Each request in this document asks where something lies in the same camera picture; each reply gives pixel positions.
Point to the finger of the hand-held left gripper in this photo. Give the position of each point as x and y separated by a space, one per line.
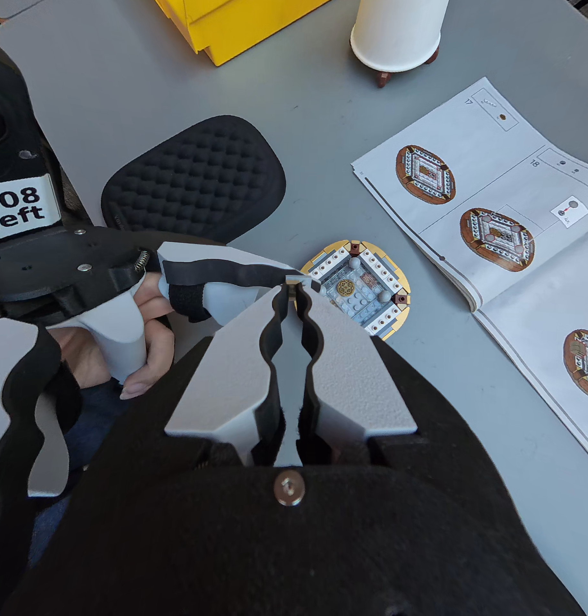
202 252
231 303

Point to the black padded armrest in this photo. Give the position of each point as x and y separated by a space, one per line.
193 173

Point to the lego instruction booklet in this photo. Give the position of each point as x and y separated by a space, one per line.
491 192

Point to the person's left hand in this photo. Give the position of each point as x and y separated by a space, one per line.
159 346

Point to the yellow plastic bin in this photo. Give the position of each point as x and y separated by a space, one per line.
236 29

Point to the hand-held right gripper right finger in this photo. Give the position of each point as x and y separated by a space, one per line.
361 385

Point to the white paper cup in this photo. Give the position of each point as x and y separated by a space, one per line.
395 33

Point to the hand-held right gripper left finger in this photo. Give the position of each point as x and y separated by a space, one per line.
226 385

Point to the round gold lego base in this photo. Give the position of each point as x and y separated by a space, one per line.
356 284

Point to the brown lego feet assembly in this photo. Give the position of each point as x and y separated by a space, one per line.
382 79

